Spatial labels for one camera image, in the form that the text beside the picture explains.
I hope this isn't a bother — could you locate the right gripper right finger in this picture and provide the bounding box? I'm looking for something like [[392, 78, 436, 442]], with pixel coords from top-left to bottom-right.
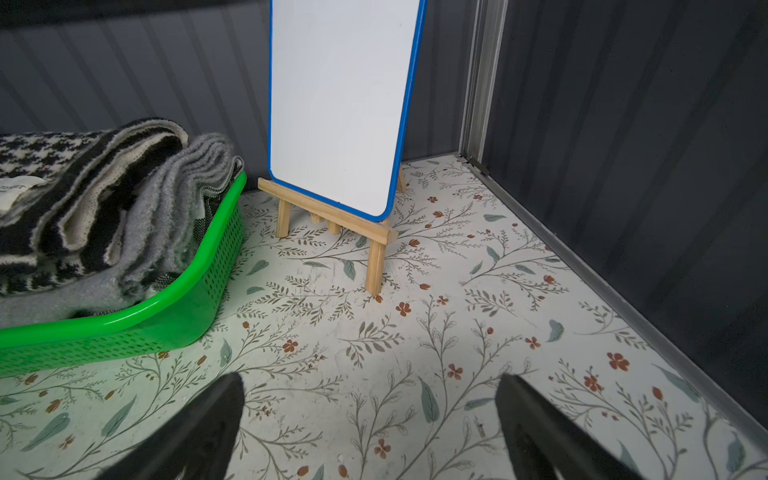
[[495, 374, 640, 480]]

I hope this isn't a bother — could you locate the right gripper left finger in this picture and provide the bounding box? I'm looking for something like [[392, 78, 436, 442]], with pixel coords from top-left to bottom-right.
[[98, 373, 245, 479]]

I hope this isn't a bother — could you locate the grey scarf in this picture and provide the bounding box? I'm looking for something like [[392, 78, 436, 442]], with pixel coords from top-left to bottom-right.
[[1, 133, 242, 328]]

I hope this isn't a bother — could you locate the houndstooth scarf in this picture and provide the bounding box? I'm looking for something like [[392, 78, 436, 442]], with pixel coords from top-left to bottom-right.
[[1, 118, 189, 296]]

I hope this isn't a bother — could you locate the green plastic basket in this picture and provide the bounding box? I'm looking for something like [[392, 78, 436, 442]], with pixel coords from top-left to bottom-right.
[[1, 173, 246, 378]]

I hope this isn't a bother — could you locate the floral table cloth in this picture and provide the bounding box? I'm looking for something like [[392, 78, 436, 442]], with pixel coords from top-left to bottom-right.
[[1, 157, 767, 479]]

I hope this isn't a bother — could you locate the wooden easel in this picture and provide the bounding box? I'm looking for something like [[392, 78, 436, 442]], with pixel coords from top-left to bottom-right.
[[257, 178, 398, 297]]

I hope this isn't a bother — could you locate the small whiteboard blue frame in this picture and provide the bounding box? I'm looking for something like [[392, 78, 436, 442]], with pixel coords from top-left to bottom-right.
[[268, 0, 427, 222]]

